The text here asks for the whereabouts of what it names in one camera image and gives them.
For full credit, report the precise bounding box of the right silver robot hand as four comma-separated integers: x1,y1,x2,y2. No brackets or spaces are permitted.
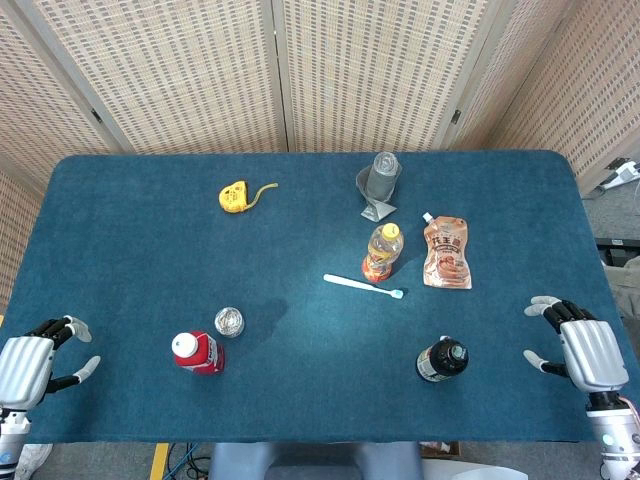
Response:
523,295,630,396

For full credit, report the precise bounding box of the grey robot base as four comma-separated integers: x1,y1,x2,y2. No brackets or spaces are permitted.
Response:
207,441,426,480

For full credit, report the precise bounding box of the dark brown glass bottle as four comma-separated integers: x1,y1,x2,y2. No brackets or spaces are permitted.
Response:
415,335,470,384

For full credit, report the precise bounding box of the orange spout pouch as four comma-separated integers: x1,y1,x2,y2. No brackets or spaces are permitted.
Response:
421,212,473,291

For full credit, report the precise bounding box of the white toothbrush blue head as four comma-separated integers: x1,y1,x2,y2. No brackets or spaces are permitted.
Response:
322,273,405,300

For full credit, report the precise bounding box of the crumpled silver foil ball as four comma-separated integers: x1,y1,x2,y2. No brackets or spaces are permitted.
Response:
214,306,246,339

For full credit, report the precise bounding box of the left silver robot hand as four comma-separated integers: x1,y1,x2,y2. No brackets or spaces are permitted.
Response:
0,314,101,414

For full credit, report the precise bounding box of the blue cable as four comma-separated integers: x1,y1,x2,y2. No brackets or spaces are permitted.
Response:
164,442,201,480

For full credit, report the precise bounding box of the woven rattan screen panel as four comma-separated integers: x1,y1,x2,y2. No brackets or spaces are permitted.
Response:
449,0,640,196
0,0,126,194
272,0,516,154
9,0,289,154
0,154,47,314

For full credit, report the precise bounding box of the beige fabric bundle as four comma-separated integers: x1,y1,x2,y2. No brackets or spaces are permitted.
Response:
603,262,640,334

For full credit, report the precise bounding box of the red bottle white cap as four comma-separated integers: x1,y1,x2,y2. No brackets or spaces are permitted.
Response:
171,329,226,376

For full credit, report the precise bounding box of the brown cardboard box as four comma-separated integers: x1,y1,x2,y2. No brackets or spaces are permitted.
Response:
419,441,461,459

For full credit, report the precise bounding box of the yellow cap tea bottle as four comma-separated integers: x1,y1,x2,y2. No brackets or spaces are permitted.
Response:
361,222,405,284

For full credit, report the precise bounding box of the white device on floor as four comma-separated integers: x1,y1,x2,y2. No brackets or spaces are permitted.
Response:
597,158,640,191

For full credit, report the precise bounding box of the black floor object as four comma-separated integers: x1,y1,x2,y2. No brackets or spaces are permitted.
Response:
595,237,640,267

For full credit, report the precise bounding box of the blue felt tablecloth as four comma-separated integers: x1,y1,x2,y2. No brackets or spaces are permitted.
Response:
0,149,629,445

